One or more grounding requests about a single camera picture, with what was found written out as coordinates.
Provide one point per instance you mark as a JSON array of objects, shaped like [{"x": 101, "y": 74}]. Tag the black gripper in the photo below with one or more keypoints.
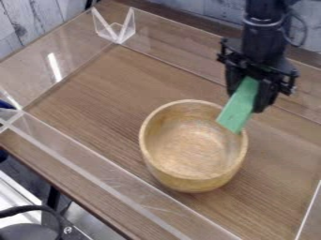
[{"x": 255, "y": 56}]

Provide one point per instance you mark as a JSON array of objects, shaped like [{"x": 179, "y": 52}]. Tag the green rectangular block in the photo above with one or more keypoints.
[{"x": 238, "y": 109}]

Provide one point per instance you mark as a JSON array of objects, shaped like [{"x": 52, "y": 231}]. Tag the brown wooden bowl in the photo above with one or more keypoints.
[{"x": 191, "y": 154}]

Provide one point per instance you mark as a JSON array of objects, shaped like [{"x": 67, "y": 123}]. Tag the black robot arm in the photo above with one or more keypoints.
[{"x": 269, "y": 9}]

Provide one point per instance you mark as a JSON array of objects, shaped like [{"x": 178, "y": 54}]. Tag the black table leg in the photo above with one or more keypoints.
[{"x": 53, "y": 198}]

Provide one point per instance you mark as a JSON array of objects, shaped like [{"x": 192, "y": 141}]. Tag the clear acrylic enclosure wall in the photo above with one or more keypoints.
[{"x": 83, "y": 85}]

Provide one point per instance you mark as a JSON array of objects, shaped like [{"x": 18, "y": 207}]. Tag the grey metal base plate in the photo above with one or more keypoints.
[{"x": 61, "y": 226}]

